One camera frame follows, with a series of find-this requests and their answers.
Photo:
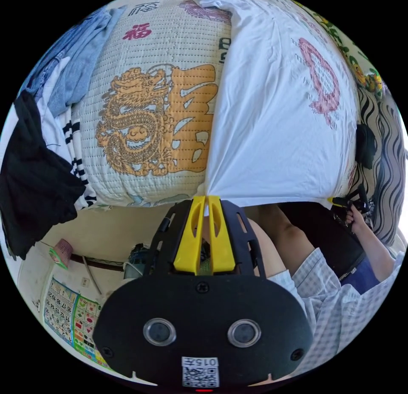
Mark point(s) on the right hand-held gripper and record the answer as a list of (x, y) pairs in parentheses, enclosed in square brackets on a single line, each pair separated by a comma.
[(345, 209)]

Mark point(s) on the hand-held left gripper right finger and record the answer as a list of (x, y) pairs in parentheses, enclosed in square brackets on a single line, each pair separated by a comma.
[(222, 240)]

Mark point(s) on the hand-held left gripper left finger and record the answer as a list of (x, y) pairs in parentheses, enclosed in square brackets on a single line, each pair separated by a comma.
[(186, 240)]

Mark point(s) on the white t-shirt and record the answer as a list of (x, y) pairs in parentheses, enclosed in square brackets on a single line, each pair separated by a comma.
[(271, 129)]

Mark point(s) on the person's right forearm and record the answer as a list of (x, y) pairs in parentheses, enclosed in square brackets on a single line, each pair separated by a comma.
[(376, 250)]

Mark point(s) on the person's right hand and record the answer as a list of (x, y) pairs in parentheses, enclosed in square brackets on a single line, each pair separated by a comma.
[(357, 218)]

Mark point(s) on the black bag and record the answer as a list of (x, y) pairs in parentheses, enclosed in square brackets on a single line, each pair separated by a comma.
[(331, 240)]

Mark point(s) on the black and white striped blanket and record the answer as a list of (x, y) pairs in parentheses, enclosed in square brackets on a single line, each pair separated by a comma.
[(387, 164)]

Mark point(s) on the bed with dragon print quilt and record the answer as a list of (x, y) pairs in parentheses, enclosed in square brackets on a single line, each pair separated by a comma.
[(143, 164)]

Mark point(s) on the person's body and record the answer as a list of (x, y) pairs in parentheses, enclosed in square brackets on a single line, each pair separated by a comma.
[(318, 298)]

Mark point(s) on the pile of clothes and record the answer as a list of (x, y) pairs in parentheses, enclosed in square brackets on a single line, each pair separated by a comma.
[(35, 177)]

